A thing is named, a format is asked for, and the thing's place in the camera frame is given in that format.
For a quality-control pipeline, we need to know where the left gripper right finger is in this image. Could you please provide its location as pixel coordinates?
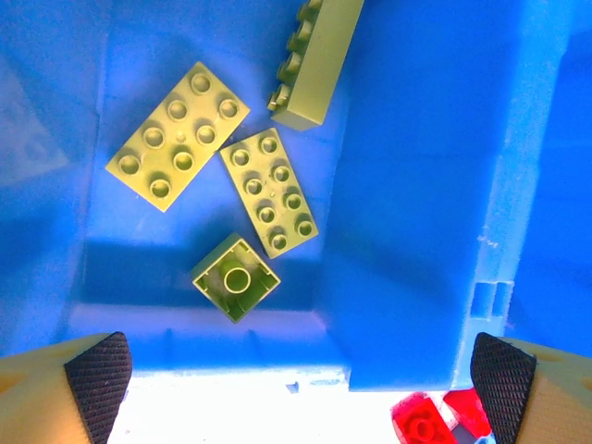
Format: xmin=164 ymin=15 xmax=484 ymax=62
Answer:
xmin=469 ymin=331 xmax=592 ymax=444

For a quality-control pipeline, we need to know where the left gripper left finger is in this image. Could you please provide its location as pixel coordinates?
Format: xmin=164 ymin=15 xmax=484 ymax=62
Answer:
xmin=0 ymin=331 xmax=134 ymax=444

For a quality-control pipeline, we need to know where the small red lego brick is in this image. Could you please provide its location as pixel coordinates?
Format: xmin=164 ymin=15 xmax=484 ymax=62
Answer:
xmin=442 ymin=387 xmax=492 ymax=438
xmin=390 ymin=391 xmax=457 ymax=444

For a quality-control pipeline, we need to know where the small green lego brick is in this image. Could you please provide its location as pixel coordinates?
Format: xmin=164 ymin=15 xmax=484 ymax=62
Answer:
xmin=191 ymin=231 xmax=282 ymax=325

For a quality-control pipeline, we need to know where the blue three-compartment plastic bin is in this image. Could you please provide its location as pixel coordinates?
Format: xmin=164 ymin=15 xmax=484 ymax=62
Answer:
xmin=0 ymin=0 xmax=592 ymax=394

